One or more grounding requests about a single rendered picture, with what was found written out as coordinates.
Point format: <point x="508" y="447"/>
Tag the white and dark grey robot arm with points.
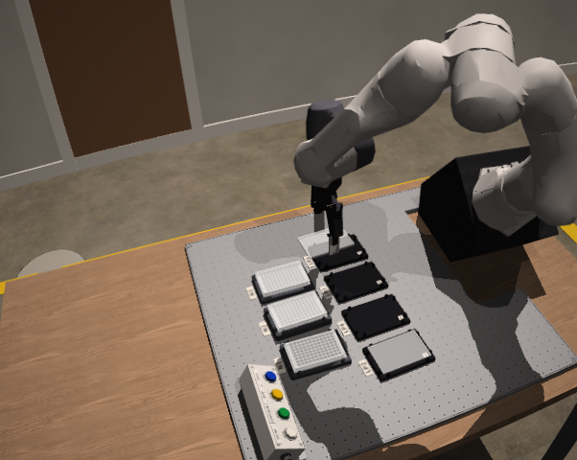
<point x="490" y="92"/>

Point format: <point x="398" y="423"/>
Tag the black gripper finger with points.
<point x="335" y="223"/>
<point x="319" y="215"/>

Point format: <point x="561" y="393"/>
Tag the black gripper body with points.
<point x="331" y="190"/>

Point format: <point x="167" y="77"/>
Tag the grey control panel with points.
<point x="264" y="394"/>

